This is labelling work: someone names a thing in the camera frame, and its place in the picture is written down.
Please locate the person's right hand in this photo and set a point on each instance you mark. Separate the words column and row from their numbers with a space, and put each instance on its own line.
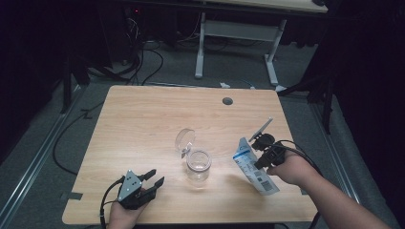
column 294, row 170

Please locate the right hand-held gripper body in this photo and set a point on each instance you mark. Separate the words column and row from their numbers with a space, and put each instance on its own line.
column 273, row 152

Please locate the black metal stand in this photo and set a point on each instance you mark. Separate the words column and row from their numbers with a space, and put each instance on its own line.
column 68, row 82
column 324, row 98

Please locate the desk with white metal frame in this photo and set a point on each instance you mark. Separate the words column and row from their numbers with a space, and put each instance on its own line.
column 238, row 30

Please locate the person's left hand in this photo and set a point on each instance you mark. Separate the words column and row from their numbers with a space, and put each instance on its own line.
column 122, row 218

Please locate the grey metal floor rail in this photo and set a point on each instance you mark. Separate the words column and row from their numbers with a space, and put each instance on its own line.
column 337, row 159
column 35, row 159

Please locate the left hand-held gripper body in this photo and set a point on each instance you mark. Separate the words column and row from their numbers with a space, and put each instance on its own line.
column 130, row 187

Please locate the clear glass jar lid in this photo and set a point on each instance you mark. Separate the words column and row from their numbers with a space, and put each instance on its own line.
column 185, row 138

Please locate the small white plug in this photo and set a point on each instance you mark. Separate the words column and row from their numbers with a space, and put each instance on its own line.
column 224, row 85

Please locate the dark tape patch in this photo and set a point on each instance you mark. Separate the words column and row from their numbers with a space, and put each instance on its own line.
column 72, row 196

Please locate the white blue printed pouch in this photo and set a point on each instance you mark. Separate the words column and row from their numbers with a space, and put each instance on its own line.
column 254, row 176

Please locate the clear glass jar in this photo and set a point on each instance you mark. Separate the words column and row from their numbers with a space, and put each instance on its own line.
column 199, row 165

